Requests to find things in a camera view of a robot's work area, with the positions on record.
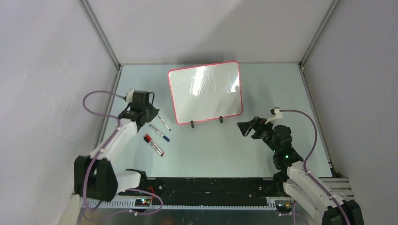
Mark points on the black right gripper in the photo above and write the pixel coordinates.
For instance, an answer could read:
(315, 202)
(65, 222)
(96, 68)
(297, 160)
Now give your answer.
(257, 124)

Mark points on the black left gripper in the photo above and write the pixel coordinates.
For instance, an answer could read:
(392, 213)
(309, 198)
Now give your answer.
(154, 112)

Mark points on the green capped white marker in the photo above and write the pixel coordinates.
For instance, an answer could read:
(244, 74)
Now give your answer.
(164, 123)

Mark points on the red framed whiteboard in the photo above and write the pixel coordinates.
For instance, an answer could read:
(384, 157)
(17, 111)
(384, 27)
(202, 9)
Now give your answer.
(206, 92)

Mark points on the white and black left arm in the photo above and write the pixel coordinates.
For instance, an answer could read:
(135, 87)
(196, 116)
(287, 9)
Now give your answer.
(94, 174)

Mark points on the blue capped white marker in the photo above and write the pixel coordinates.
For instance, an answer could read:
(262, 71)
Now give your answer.
(159, 132)

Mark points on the red capped white marker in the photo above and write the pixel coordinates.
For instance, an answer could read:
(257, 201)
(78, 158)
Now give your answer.
(153, 140)

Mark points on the black capped white marker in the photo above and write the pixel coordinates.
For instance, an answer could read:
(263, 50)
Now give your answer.
(153, 146)

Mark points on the right electronics board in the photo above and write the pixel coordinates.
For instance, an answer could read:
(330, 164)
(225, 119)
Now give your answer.
(284, 206)

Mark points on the electronics board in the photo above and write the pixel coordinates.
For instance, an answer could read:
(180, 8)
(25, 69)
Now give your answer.
(284, 206)
(142, 203)

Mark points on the left electronics board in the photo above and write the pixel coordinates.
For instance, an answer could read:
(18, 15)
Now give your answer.
(142, 203)

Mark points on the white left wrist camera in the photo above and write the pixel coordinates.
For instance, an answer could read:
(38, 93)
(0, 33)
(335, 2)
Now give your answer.
(129, 95)

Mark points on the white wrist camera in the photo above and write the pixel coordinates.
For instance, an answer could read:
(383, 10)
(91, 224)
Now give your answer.
(129, 95)
(276, 114)

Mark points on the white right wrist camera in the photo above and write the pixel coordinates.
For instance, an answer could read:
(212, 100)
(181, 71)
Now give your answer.
(276, 114)

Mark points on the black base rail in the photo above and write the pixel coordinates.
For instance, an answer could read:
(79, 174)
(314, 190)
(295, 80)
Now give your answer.
(212, 191)

